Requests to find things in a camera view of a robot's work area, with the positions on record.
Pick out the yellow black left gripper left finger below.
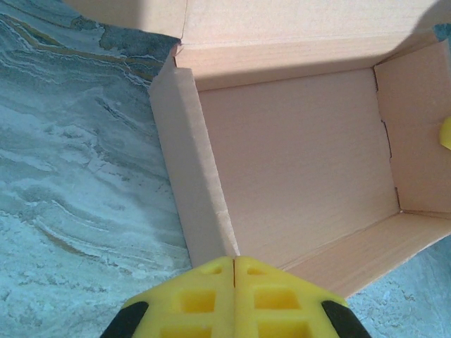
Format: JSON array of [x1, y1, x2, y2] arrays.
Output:
[[101, 256, 236, 338]]

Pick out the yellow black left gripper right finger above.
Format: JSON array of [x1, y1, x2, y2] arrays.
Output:
[[233, 256, 373, 338]]

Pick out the brown cardboard paper box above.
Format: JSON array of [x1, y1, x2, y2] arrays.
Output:
[[65, 0, 451, 300]]

